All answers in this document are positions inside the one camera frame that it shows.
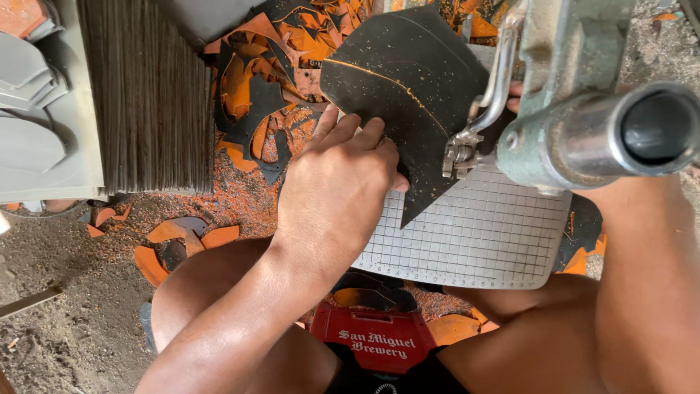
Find green saw machine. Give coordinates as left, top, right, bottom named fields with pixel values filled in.
left=442, top=0, right=700, bottom=198

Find red plastic crate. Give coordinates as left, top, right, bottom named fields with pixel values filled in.
left=310, top=302, right=438, bottom=376

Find heap of orange black offcuts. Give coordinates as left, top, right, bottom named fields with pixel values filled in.
left=203, top=0, right=517, bottom=186

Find person's left hand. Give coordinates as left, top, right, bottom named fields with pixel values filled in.
left=272, top=104, right=410, bottom=280

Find black shorts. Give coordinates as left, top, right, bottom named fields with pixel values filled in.
left=325, top=342, right=471, bottom=394

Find person's right leg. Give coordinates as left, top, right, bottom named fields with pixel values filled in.
left=436, top=273, right=603, bottom=394

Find orange scraps beside saw table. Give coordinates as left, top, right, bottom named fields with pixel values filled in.
left=552, top=194, right=608, bottom=277

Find metal grid saw table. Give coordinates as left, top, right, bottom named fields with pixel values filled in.
left=351, top=44, right=574, bottom=290

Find small orange offcut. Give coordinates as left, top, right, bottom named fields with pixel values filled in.
left=86, top=204, right=132, bottom=239

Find person's left leg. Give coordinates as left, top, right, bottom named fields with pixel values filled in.
left=150, top=237, right=343, bottom=394

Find wooden strip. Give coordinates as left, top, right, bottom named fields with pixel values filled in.
left=0, top=287, right=64, bottom=320

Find orange black curved offcut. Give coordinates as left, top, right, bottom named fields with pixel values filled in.
left=147, top=217, right=209, bottom=273

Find person's right hand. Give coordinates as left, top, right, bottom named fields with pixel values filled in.
left=507, top=81, right=525, bottom=115

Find person's leg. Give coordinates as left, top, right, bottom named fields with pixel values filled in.
left=150, top=237, right=343, bottom=394
left=436, top=273, right=603, bottom=394

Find grey board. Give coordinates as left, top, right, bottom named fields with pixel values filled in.
left=156, top=0, right=270, bottom=51

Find orange crescent offcut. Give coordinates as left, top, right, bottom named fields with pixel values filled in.
left=134, top=245, right=171, bottom=289

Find black sheet with cut line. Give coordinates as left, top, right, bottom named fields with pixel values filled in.
left=320, top=5, right=518, bottom=229

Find orange sheet piece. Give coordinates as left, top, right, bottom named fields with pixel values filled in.
left=0, top=0, right=50, bottom=39

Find blue sandal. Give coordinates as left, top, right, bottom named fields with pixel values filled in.
left=139, top=302, right=160, bottom=355

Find stack of dark thin sheets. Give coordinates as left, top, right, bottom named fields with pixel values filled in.
left=77, top=0, right=215, bottom=197

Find stack of grey cut sheets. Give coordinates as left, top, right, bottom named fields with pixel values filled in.
left=0, top=0, right=106, bottom=204

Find orange strip offcut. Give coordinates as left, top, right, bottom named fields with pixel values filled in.
left=199, top=225, right=241, bottom=250

